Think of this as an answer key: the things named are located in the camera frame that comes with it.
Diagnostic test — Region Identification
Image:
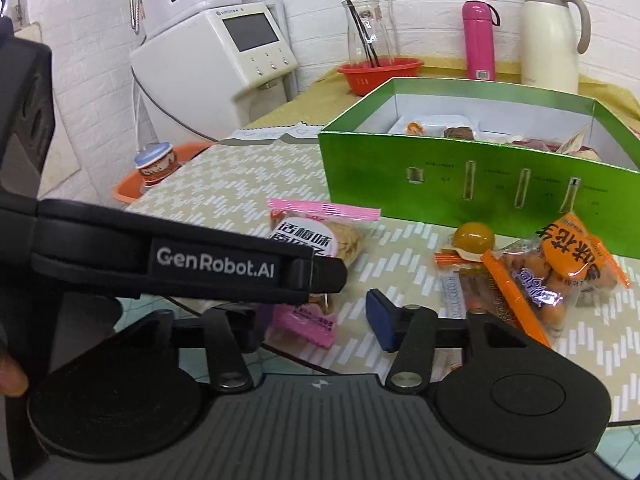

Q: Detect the pink thermos bottle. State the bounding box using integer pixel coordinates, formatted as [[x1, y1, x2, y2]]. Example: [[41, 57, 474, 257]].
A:
[[461, 0, 501, 82]]

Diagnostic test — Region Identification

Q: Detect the person's left hand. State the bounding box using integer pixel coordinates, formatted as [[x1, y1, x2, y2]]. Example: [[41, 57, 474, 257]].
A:
[[0, 350, 29, 397]]

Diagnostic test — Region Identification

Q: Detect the clear packet of dark sausage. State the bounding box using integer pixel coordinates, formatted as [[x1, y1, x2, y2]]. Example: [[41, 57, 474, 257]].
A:
[[439, 262, 502, 322]]

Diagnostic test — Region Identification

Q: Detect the grey hose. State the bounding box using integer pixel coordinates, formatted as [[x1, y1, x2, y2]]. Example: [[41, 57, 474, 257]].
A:
[[131, 65, 223, 143]]

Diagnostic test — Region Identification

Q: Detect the red plastic basket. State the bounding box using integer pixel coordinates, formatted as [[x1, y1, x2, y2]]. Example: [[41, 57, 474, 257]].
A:
[[337, 57, 425, 97]]

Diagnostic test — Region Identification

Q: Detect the green cardboard box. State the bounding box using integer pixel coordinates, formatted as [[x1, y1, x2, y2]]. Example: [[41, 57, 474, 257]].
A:
[[318, 77, 640, 246]]

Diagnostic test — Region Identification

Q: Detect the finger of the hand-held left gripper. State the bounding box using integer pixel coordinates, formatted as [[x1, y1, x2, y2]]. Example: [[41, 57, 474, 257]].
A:
[[279, 251, 348, 306]]

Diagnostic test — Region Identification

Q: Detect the blue-lidded instant cup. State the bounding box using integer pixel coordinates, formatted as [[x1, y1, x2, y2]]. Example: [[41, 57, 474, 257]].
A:
[[134, 142, 180, 184]]

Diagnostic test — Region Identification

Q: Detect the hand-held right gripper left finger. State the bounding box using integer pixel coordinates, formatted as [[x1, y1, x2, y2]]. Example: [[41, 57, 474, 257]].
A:
[[116, 304, 275, 394]]

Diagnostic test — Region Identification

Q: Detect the white countertop appliance with screen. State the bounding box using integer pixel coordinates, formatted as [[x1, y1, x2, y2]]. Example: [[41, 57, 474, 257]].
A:
[[131, 2, 299, 143]]

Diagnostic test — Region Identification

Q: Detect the black straw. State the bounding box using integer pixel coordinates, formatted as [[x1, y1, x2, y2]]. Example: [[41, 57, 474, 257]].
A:
[[350, 2, 382, 67], [342, 0, 380, 67]]

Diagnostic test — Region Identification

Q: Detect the pink-edged snack packet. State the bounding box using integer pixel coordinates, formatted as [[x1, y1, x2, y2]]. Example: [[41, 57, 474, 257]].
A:
[[265, 198, 382, 348]]

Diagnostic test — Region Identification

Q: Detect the orange plastic tray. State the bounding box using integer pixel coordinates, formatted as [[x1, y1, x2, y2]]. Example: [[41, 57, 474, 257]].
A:
[[112, 141, 216, 204]]

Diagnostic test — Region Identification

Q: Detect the yellow ball candy packet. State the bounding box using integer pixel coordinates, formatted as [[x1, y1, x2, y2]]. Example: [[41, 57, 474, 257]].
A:
[[434, 222, 497, 267]]

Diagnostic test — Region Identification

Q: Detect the orange-label nut packet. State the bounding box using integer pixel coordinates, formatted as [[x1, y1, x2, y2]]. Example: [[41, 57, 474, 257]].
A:
[[481, 212, 632, 348]]

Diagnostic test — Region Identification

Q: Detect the glass carafe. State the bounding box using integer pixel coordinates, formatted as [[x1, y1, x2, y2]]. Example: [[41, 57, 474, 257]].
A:
[[341, 0, 399, 67]]

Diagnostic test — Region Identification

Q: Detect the cream thermal jug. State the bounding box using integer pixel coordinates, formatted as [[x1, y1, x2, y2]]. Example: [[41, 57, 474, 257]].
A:
[[521, 0, 592, 96]]

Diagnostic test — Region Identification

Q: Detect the beige chevron mat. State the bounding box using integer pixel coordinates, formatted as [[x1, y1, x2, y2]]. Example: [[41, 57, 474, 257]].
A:
[[122, 122, 640, 423]]

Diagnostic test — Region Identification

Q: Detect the sandwich cracker packet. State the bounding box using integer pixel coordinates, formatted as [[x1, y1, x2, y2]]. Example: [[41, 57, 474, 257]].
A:
[[557, 125, 599, 159]]

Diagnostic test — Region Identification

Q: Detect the red snack packet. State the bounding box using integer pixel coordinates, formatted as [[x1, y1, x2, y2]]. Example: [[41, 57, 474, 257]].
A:
[[505, 137, 566, 152]]

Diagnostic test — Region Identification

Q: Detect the yellow tablecloth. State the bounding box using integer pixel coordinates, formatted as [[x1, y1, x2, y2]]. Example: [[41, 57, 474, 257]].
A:
[[240, 57, 640, 136]]

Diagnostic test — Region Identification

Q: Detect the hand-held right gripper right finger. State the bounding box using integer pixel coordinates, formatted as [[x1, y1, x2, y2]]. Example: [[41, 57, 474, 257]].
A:
[[366, 288, 547, 394]]

